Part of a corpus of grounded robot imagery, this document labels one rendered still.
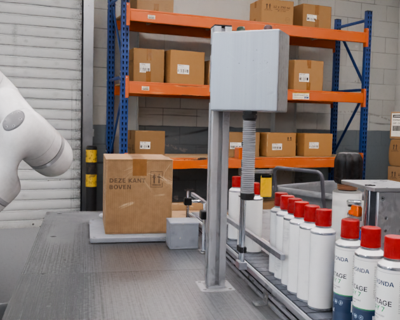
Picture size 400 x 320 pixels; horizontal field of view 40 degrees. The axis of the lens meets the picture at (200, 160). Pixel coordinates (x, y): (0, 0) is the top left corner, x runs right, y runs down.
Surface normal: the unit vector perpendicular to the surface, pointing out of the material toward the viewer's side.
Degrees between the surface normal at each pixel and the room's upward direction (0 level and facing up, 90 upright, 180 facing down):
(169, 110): 90
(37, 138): 105
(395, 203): 90
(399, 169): 89
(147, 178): 90
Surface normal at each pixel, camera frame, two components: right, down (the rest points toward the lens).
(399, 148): -0.88, 0.00
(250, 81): -0.39, 0.05
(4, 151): -0.55, 0.17
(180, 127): 0.38, 0.07
